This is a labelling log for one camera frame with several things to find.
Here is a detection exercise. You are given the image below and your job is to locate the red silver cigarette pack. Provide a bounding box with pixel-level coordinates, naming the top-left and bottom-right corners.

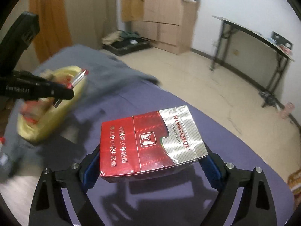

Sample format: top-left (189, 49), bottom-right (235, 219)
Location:
top-left (100, 105), bottom-right (208, 183)

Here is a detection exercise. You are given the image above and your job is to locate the red lighter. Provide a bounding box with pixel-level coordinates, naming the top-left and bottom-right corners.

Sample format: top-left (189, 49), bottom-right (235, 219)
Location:
top-left (53, 68), bottom-right (89, 108)

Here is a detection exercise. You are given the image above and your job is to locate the purple triangle-pattern bedsheet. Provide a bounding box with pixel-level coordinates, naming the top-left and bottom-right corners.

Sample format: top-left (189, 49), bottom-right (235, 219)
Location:
top-left (47, 80), bottom-right (293, 225)

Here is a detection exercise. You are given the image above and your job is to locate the yellow plastic tray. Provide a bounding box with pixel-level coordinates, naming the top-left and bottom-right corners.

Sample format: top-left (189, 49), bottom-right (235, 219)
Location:
top-left (17, 66), bottom-right (87, 144)

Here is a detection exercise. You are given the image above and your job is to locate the brown printed cardboard box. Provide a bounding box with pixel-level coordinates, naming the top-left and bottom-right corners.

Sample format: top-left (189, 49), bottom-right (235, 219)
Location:
top-left (287, 169), bottom-right (301, 210)

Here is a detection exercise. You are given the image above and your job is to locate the pile of dark clothes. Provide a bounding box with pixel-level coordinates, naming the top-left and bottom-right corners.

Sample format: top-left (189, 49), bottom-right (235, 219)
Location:
top-left (259, 91), bottom-right (279, 108)

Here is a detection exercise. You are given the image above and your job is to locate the grey blanket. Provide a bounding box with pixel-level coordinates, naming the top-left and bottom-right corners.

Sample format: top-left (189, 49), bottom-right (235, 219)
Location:
top-left (0, 44), bottom-right (161, 182)

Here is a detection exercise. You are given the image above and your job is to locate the orange curtain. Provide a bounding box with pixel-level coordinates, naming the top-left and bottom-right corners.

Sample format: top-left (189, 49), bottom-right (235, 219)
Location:
top-left (29, 0), bottom-right (72, 63)

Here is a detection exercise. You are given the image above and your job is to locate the pink carton on floor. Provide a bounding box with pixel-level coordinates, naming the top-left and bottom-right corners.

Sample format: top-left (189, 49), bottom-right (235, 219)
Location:
top-left (280, 102), bottom-right (295, 119)

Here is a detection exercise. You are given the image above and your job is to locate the open black suitcase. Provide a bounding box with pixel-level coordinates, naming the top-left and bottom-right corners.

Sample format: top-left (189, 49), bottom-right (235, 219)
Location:
top-left (102, 30), bottom-right (151, 56)

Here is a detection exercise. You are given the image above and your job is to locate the black folding table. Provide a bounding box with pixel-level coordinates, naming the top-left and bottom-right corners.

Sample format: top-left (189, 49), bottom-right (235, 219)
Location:
top-left (210, 16), bottom-right (294, 99)

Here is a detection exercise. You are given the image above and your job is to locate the black speaker box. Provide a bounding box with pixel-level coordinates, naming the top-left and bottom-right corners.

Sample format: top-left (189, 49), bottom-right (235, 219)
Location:
top-left (271, 31), bottom-right (293, 50)

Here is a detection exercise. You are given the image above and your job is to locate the wooden wardrobe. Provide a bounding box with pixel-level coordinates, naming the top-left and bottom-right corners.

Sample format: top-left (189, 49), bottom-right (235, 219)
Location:
top-left (120, 0), bottom-right (198, 55)

